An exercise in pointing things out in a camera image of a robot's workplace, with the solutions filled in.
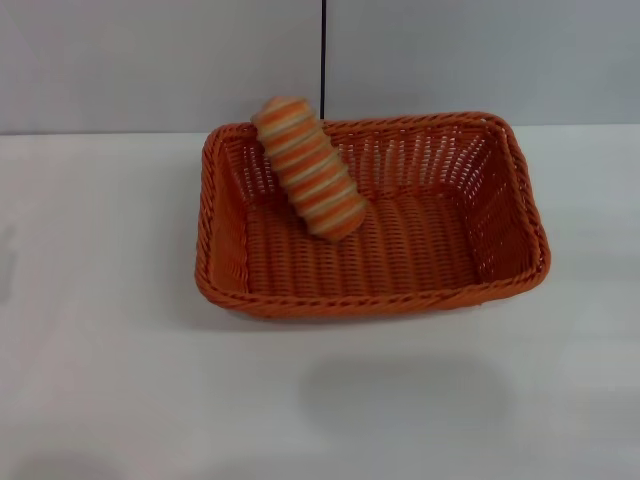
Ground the orange white striped bread roll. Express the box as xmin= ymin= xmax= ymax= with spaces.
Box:
xmin=249 ymin=96 xmax=370 ymax=240

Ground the orange woven plastic basket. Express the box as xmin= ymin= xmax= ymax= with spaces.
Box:
xmin=193 ymin=111 xmax=554 ymax=321

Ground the black vertical wall strip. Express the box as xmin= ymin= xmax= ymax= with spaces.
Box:
xmin=318 ymin=0 xmax=328 ymax=119

